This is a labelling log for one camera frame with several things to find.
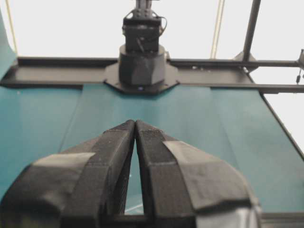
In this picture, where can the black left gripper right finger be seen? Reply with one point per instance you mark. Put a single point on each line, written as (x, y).
(185, 187)

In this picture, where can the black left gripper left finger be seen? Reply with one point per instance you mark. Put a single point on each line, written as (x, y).
(74, 188)

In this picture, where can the teal table mat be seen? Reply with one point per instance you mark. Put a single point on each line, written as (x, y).
(238, 126)

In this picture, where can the black metal table frame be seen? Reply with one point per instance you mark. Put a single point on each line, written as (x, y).
(75, 72)

